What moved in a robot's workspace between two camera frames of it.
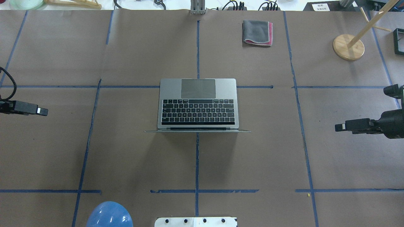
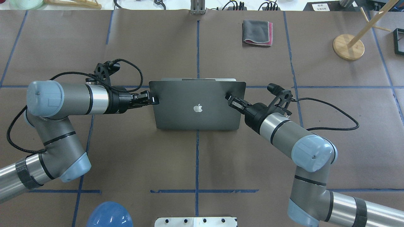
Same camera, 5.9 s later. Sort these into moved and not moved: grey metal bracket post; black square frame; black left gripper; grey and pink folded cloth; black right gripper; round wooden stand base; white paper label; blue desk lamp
Moved: black right gripper; black left gripper
Not moved: white paper label; grey metal bracket post; round wooden stand base; blue desk lamp; black square frame; grey and pink folded cloth
